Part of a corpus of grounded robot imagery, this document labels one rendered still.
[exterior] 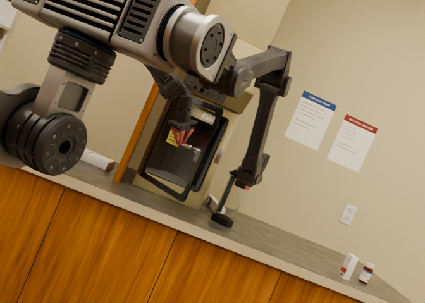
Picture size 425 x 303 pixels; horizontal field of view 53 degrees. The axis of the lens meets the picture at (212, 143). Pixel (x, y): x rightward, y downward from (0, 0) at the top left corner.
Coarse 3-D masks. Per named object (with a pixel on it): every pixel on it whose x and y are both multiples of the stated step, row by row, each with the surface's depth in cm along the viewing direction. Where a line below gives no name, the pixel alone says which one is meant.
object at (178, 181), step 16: (176, 96) 183; (192, 112) 175; (208, 112) 170; (160, 128) 185; (208, 128) 168; (160, 144) 183; (192, 144) 171; (208, 144) 166; (160, 160) 180; (176, 160) 174; (192, 160) 169; (144, 176) 184; (160, 176) 178; (176, 176) 172; (192, 176) 167; (176, 192) 170
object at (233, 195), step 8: (232, 176) 184; (232, 184) 183; (224, 192) 185; (232, 192) 183; (240, 192) 183; (224, 200) 184; (232, 200) 183; (240, 200) 185; (216, 208) 186; (224, 208) 183; (232, 208) 183; (224, 216) 183; (232, 216) 184
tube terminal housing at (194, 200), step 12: (240, 48) 189; (252, 48) 190; (252, 84) 191; (228, 120) 193; (228, 132) 192; (216, 168) 192; (144, 180) 189; (204, 180) 192; (156, 192) 190; (192, 192) 192; (204, 192) 193; (192, 204) 192
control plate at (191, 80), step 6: (186, 78) 181; (192, 78) 180; (198, 78) 179; (186, 84) 183; (192, 84) 182; (198, 84) 182; (198, 90) 184; (204, 90) 183; (210, 90) 183; (216, 90) 182; (210, 96) 185; (216, 96) 184; (222, 96) 184; (222, 102) 186
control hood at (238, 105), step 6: (180, 72) 179; (180, 78) 181; (192, 90) 185; (246, 90) 179; (204, 96) 186; (228, 96) 183; (240, 96) 182; (246, 96) 181; (252, 96) 181; (216, 102) 187; (228, 102) 186; (234, 102) 185; (240, 102) 184; (246, 102) 184; (228, 108) 188; (234, 108) 188; (240, 108) 187
